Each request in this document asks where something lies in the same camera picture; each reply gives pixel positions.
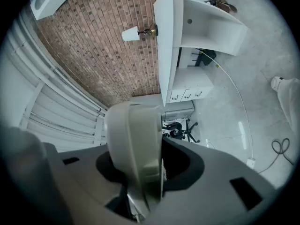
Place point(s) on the person's white shoe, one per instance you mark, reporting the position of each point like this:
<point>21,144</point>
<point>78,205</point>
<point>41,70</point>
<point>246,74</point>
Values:
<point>276,83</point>

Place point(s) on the white shade brass lamp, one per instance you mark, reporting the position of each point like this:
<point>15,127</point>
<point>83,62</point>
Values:
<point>130,33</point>

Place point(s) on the grey cabinet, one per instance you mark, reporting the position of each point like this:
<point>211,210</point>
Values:
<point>173,107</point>

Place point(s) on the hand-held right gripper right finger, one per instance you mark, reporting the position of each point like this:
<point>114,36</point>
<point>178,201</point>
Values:
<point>211,200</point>

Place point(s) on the person's light trouser leg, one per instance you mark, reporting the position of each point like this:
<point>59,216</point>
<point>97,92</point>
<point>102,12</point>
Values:
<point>290,102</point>

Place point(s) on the white drawer unit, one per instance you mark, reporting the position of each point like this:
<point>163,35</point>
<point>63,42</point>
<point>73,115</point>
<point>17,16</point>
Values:
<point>192,81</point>

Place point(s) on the person's right hand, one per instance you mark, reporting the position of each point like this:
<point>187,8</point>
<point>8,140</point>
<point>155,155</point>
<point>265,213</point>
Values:
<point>23,163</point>

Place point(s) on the white ceiling fixture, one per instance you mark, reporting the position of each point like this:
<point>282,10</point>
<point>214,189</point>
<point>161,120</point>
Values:
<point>47,1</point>

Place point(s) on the black device with legs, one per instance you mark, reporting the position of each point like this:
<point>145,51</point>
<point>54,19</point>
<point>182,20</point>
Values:
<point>207,56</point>

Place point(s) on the black office chair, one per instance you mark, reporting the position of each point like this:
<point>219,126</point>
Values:
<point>180,129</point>

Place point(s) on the white desk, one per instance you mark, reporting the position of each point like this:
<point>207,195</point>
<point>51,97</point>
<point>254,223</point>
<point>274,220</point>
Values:
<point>164,55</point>

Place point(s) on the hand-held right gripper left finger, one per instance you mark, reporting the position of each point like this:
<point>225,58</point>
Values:
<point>79,186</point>

